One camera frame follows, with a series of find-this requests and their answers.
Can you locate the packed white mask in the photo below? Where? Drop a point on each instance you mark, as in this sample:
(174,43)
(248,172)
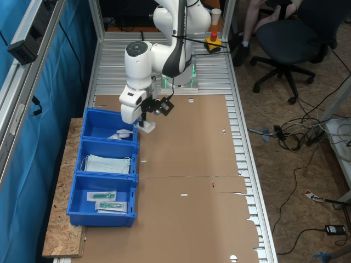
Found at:
(149,127)

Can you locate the white mask in clear bag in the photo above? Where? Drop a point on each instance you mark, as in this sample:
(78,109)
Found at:
(124,133)

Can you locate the flat clear packet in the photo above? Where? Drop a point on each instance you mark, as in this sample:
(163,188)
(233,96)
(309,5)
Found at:
(113,137)

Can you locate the blue bin with mask packets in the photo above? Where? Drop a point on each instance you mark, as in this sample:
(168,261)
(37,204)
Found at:
(93,120)

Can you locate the blue bin with surgical masks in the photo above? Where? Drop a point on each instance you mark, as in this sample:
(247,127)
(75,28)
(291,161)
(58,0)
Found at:
(107,148)

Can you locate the brown cardboard sheet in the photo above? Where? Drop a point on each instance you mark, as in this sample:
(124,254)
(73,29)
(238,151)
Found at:
(178,224)
(192,142)

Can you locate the stack of pale surgical masks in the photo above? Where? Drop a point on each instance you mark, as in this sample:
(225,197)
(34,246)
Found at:
(105,164)

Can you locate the clear packet with green part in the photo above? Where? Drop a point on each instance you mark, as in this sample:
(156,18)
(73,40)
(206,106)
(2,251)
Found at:
(102,196)
(111,206)

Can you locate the yellow emergency stop button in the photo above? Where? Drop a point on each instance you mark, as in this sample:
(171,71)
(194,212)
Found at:
(213,43)

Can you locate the blue bin with green packets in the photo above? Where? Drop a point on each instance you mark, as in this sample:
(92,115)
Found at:
(82,200)

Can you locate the long aluminium beam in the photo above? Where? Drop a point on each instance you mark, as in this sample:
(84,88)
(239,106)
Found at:
(16,90)

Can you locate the grey tape piece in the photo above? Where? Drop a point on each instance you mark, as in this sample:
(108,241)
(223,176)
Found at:
(265,134)

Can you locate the white paper cup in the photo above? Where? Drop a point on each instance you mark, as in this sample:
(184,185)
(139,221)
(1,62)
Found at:
(216,16)

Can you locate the power strip on beam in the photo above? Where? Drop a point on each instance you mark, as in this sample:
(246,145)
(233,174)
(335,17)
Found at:
(23,50)

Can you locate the OSB wood board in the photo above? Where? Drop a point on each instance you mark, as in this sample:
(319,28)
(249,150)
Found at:
(63,219)

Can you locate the person's leg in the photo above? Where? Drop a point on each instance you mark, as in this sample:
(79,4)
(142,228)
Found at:
(251,19)
(270,17)

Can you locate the black office chair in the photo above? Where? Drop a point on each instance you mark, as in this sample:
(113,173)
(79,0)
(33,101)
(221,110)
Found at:
(290,38)

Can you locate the black floor power strip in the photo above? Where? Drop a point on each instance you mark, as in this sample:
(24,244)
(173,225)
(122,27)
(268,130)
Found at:
(314,135)

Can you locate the red and white tag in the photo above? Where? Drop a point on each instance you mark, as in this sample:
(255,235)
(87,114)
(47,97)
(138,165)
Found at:
(314,196)

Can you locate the black power adapter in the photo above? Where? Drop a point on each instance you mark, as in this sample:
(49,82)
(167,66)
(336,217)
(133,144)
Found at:
(334,229)

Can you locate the blue tape piece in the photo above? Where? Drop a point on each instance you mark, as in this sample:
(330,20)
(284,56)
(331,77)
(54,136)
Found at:
(322,256)

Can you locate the aluminium frame post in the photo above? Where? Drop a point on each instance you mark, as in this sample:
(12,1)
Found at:
(97,16)
(228,19)

